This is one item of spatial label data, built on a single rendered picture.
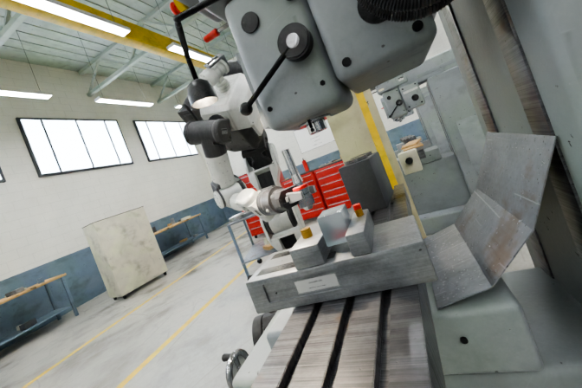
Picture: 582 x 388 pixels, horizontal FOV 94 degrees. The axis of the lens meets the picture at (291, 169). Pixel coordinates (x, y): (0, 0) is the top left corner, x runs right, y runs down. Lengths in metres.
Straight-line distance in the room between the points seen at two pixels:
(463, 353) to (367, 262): 0.23
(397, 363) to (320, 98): 0.46
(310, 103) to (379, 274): 0.36
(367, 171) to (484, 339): 0.58
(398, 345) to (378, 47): 0.47
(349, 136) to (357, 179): 1.42
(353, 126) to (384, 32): 1.87
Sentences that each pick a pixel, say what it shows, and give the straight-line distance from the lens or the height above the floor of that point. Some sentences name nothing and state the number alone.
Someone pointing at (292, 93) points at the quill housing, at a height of 1.37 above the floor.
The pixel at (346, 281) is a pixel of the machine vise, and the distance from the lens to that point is 0.54.
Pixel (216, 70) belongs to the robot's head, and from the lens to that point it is 1.19.
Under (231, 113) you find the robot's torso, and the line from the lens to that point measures 1.15.
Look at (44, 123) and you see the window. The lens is 9.34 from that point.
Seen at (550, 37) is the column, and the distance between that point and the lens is 0.50.
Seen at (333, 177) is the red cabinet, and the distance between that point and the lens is 5.37.
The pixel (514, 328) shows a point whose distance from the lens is 0.63.
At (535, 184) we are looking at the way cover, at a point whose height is 1.06.
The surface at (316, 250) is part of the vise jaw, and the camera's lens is 0.52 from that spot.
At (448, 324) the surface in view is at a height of 0.87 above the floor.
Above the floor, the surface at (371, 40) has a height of 1.39.
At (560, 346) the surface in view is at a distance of 0.73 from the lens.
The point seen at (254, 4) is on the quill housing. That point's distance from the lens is 0.70.
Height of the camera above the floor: 1.22
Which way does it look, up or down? level
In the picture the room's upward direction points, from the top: 21 degrees counter-clockwise
